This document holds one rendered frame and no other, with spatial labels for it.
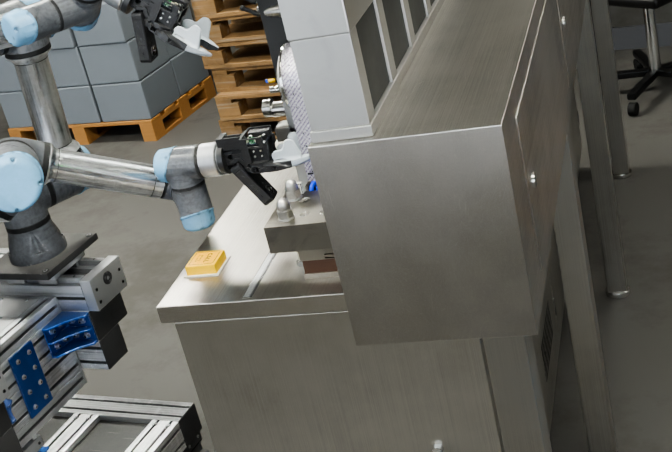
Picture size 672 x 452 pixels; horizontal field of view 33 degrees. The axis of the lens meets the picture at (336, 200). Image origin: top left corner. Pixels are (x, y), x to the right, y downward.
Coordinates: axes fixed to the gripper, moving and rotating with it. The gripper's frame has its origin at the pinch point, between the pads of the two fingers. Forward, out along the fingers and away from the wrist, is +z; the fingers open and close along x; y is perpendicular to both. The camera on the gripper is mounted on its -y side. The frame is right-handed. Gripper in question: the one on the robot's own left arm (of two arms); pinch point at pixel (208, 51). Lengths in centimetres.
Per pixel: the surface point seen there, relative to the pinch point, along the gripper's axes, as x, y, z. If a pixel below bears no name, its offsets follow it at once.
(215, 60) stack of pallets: 300, -150, -44
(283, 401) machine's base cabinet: -31, -47, 51
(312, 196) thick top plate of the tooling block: -11.7, -11.2, 34.4
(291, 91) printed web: -5.0, 4.1, 19.9
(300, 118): -5.0, -0.3, 24.2
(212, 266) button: -18.1, -34.8, 23.3
